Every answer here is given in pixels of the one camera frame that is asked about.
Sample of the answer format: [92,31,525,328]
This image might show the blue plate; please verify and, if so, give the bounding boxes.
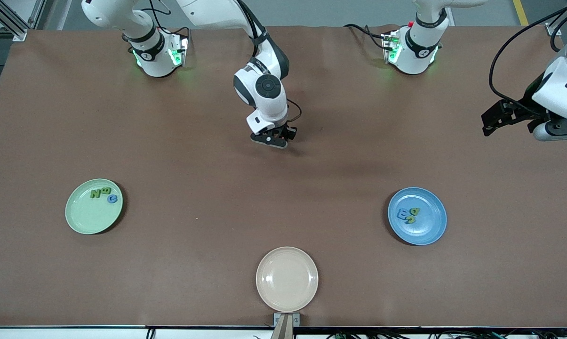
[388,187,447,246]

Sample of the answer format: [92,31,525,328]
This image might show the metal table edge bracket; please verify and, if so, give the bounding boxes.
[273,313,301,339]

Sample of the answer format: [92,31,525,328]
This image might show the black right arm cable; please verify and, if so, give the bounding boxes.
[239,0,303,124]

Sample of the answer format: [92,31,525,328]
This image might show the black arm base cable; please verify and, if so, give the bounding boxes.
[343,24,388,50]

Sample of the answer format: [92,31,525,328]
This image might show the green plate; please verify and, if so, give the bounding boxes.
[65,178,124,235]

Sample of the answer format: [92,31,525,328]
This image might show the beige plate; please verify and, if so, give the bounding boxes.
[256,246,319,313]

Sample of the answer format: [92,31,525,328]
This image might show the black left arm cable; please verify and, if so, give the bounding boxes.
[488,5,567,116]

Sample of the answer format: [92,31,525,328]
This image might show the brown table cover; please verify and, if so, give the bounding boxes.
[0,24,567,329]

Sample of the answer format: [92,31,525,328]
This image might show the table edge rail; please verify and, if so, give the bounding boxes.
[0,325,567,339]

